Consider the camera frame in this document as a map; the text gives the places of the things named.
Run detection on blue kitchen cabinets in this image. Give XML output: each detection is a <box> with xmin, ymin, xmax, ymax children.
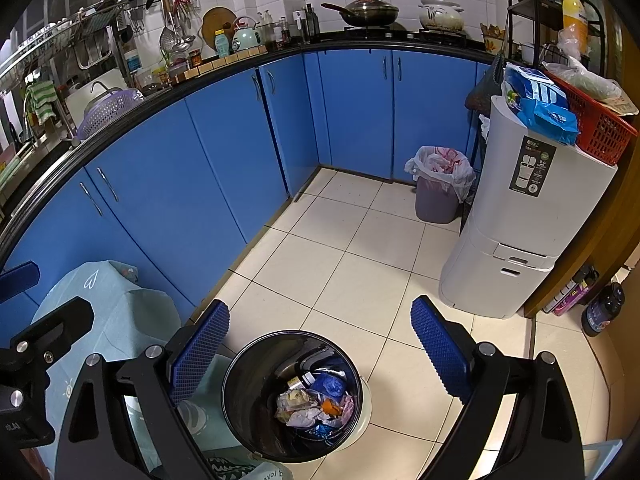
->
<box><xmin>0</xmin><ymin>47</ymin><xmax>493</xmax><ymax>351</ymax></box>

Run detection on white red plastic bag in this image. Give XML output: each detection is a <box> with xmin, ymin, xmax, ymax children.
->
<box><xmin>405</xmin><ymin>146</ymin><xmax>476</xmax><ymax>203</ymax></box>

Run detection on pink bottle pack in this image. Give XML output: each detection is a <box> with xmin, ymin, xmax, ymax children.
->
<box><xmin>552</xmin><ymin>265</ymin><xmax>598</xmax><ymax>317</ymax></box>

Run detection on dark glass bottle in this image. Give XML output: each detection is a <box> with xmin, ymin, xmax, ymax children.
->
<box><xmin>581</xmin><ymin>282</ymin><xmax>626</xmax><ymax>338</ymax></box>

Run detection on black white zigzag packet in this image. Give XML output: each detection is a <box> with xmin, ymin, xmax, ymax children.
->
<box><xmin>206</xmin><ymin>455</ymin><xmax>256</xmax><ymax>480</ymax></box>

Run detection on green kettle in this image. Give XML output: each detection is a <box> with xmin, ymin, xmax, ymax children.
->
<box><xmin>231</xmin><ymin>16</ymin><xmax>263</xmax><ymax>52</ymax></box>

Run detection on yellow white wrapper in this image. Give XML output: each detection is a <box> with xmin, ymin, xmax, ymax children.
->
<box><xmin>277</xmin><ymin>389</ymin><xmax>313</xmax><ymax>411</ymax></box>

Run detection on round table with blue cloth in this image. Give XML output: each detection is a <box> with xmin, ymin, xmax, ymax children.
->
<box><xmin>30</xmin><ymin>260</ymin><xmax>296</xmax><ymax>480</ymax></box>

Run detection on red plastic basket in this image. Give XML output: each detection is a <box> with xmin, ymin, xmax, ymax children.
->
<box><xmin>542</xmin><ymin>67</ymin><xmax>640</xmax><ymax>166</ymax></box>

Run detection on hanging kitchen utensils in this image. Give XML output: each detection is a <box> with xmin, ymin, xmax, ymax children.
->
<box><xmin>160</xmin><ymin>0</ymin><xmax>198</xmax><ymax>53</ymax></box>

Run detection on wooden cutting board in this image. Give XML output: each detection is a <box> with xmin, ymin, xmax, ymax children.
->
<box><xmin>185</xmin><ymin>45</ymin><xmax>268</xmax><ymax>81</ymax></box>

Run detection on blue white packet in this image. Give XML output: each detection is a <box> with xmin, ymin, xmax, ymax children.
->
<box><xmin>502</xmin><ymin>63</ymin><xmax>568</xmax><ymax>111</ymax></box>

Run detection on wok with glass lid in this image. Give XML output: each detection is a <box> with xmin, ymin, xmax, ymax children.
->
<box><xmin>321</xmin><ymin>0</ymin><xmax>401</xmax><ymax>28</ymax></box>

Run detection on black metal rack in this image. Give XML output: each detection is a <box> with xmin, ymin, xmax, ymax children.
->
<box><xmin>507</xmin><ymin>0</ymin><xmax>608</xmax><ymax>76</ymax></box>

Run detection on purple plastic bin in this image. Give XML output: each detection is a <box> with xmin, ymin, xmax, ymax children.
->
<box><xmin>415</xmin><ymin>172</ymin><xmax>461</xmax><ymax>223</ymax></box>

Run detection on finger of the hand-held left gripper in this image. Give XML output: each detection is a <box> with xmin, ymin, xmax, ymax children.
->
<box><xmin>17</xmin><ymin>296</ymin><xmax>96</xmax><ymax>361</ymax></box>
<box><xmin>0</xmin><ymin>261</ymin><xmax>41</xmax><ymax>303</ymax></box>

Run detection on purple plastic colander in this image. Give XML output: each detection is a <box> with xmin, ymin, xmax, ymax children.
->
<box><xmin>75</xmin><ymin>88</ymin><xmax>145</xmax><ymax>140</ymax></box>

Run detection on white tissue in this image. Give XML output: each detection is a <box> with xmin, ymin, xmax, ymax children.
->
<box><xmin>287</xmin><ymin>407</ymin><xmax>323</xmax><ymax>428</ymax></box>

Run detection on white printed bag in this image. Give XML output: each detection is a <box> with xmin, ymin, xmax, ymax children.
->
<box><xmin>247</xmin><ymin>461</ymin><xmax>296</xmax><ymax>480</ymax></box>

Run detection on blue wet wipes packet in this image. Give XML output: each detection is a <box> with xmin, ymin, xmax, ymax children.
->
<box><xmin>517</xmin><ymin>97</ymin><xmax>581</xmax><ymax>146</ymax></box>

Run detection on green striped cloth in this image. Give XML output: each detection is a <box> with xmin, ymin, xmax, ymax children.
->
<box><xmin>25</xmin><ymin>81</ymin><xmax>58</xmax><ymax>125</ymax></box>

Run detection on black round waste bin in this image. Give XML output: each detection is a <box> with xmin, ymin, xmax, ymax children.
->
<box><xmin>221</xmin><ymin>330</ymin><xmax>373</xmax><ymax>463</ymax></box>

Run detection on tall white appliance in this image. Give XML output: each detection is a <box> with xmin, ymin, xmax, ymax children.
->
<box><xmin>439</xmin><ymin>95</ymin><xmax>618</xmax><ymax>320</ymax></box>

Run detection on black kitchen countertop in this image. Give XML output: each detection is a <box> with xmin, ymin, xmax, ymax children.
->
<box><xmin>0</xmin><ymin>30</ymin><xmax>493</xmax><ymax>261</ymax></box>

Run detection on round wooden board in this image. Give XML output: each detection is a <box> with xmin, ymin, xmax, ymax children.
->
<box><xmin>201</xmin><ymin>6</ymin><xmax>238</xmax><ymax>51</ymax></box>

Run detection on white ceramic pot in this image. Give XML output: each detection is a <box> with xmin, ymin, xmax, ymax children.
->
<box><xmin>419</xmin><ymin>0</ymin><xmax>466</xmax><ymax>32</ymax></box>

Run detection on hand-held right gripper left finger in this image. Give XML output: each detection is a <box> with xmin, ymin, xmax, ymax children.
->
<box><xmin>52</xmin><ymin>299</ymin><xmax>231</xmax><ymax>480</ymax></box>

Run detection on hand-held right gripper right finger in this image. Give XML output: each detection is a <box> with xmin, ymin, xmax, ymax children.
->
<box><xmin>410</xmin><ymin>296</ymin><xmax>586</xmax><ymax>480</ymax></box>

